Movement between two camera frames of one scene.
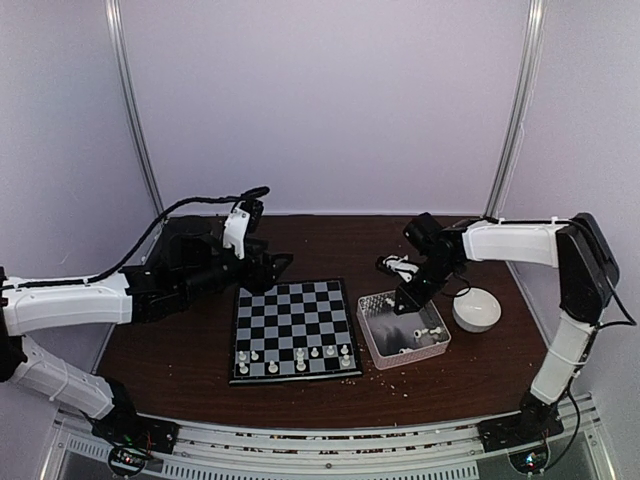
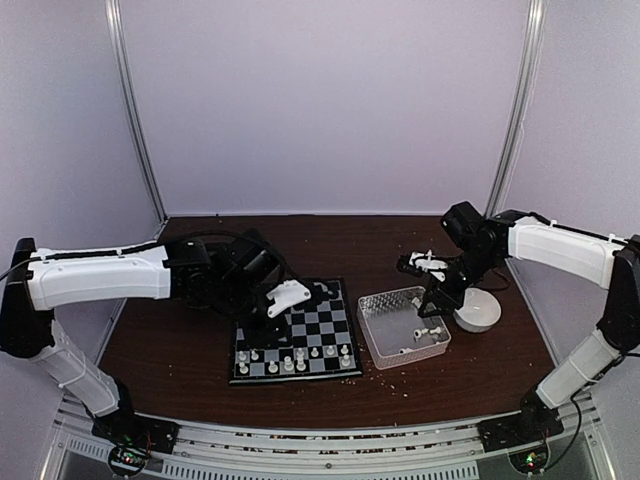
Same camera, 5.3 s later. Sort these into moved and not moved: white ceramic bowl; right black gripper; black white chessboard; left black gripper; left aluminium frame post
Moved: left black gripper; right black gripper
Not moved: left aluminium frame post; white ceramic bowl; black white chessboard
